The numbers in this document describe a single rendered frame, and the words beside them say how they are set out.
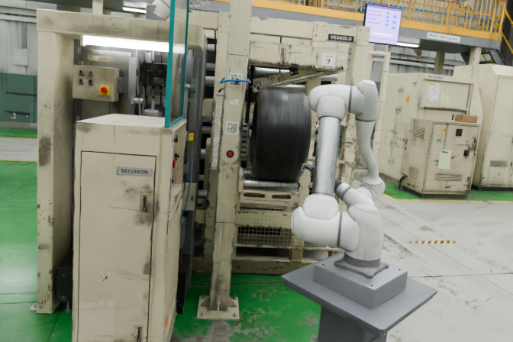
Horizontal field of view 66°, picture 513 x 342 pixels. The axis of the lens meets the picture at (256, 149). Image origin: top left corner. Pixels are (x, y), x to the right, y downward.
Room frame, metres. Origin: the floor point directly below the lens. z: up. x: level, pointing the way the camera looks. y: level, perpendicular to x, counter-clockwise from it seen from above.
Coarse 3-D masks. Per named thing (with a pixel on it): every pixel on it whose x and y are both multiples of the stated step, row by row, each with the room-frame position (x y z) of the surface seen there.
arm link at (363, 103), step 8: (368, 80) 1.88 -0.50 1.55; (352, 88) 1.87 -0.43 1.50; (360, 88) 1.84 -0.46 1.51; (368, 88) 1.83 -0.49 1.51; (376, 88) 1.88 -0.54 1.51; (352, 96) 1.85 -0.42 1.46; (360, 96) 1.84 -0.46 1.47; (368, 96) 1.83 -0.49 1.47; (376, 96) 1.85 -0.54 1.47; (352, 104) 1.85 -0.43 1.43; (360, 104) 1.84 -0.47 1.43; (368, 104) 1.84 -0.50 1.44; (376, 104) 1.85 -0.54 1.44; (352, 112) 1.88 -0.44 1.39; (360, 112) 1.86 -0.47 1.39; (368, 112) 1.85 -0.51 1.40; (376, 112) 1.87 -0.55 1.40; (368, 120) 1.87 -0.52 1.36
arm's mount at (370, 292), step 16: (336, 256) 1.73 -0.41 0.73; (320, 272) 1.61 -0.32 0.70; (336, 272) 1.56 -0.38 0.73; (352, 272) 1.57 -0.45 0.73; (384, 272) 1.59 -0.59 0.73; (400, 272) 1.60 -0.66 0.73; (336, 288) 1.54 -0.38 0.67; (352, 288) 1.49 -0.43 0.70; (368, 288) 1.44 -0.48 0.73; (384, 288) 1.48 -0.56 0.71; (400, 288) 1.59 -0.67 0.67; (368, 304) 1.44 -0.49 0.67
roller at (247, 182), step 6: (246, 180) 2.31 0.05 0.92; (252, 180) 2.32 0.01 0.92; (258, 180) 2.33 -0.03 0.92; (264, 180) 2.33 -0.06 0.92; (270, 180) 2.34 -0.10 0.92; (252, 186) 2.32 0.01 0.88; (258, 186) 2.32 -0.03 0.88; (264, 186) 2.32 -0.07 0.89; (270, 186) 2.32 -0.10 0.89; (276, 186) 2.33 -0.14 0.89; (282, 186) 2.33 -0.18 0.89; (288, 186) 2.33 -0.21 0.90; (294, 186) 2.33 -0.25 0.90
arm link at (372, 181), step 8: (360, 120) 1.88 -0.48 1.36; (360, 128) 1.90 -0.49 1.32; (368, 128) 1.89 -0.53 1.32; (360, 136) 1.91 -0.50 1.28; (368, 136) 1.91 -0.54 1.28; (360, 144) 1.93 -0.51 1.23; (368, 144) 1.93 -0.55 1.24; (360, 152) 1.97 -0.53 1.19; (368, 152) 1.96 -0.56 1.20; (368, 160) 2.01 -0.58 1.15; (368, 168) 2.08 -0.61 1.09; (376, 168) 2.07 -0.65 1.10; (368, 176) 2.11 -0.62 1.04; (376, 176) 2.09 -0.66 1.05; (360, 184) 2.14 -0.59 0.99; (368, 184) 2.09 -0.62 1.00; (376, 184) 2.08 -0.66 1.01; (384, 184) 2.16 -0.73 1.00; (376, 192) 2.08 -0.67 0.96
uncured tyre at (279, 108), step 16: (256, 96) 2.53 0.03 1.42; (272, 96) 2.30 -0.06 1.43; (288, 96) 2.32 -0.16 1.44; (304, 96) 2.35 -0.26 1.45; (256, 112) 2.64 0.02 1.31; (272, 112) 2.22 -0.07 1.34; (288, 112) 2.23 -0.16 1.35; (304, 112) 2.25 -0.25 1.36; (256, 128) 2.27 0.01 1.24; (272, 128) 2.19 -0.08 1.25; (288, 128) 2.20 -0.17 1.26; (304, 128) 2.21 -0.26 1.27; (256, 144) 2.24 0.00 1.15; (272, 144) 2.18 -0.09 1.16; (288, 144) 2.19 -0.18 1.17; (304, 144) 2.20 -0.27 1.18; (256, 160) 2.25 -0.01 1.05; (272, 160) 2.21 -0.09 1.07; (288, 160) 2.21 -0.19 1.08; (304, 160) 2.24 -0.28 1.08; (256, 176) 2.36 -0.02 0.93; (272, 176) 2.29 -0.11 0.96; (288, 176) 2.29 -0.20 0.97
